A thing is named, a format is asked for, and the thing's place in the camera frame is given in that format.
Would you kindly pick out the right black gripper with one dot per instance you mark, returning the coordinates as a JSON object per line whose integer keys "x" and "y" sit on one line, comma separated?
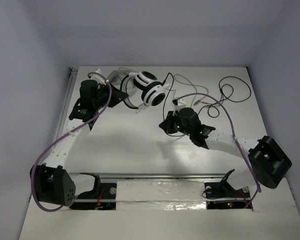
{"x": 167, "y": 124}

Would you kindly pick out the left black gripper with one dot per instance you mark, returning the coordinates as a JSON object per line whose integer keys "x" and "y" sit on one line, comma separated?
{"x": 114, "y": 94}

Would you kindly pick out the black white headphones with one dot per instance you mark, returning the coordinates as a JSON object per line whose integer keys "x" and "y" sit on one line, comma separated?
{"x": 153, "y": 91}

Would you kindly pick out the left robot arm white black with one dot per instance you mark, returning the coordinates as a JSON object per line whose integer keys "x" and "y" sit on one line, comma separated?
{"x": 51, "y": 182}

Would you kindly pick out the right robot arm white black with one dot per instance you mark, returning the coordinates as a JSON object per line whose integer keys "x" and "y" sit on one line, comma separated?
{"x": 266, "y": 162}

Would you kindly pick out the grey white headphones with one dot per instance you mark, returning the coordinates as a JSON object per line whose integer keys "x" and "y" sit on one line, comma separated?
{"x": 116, "y": 77}

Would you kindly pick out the white foam block with tape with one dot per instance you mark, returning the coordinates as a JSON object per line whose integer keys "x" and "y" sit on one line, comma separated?
{"x": 160, "y": 195}

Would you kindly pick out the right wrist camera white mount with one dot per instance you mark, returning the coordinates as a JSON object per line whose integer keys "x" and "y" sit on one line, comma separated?
{"x": 178, "y": 104}

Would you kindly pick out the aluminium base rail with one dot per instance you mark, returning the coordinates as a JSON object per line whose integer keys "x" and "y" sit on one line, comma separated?
{"x": 135, "y": 176}

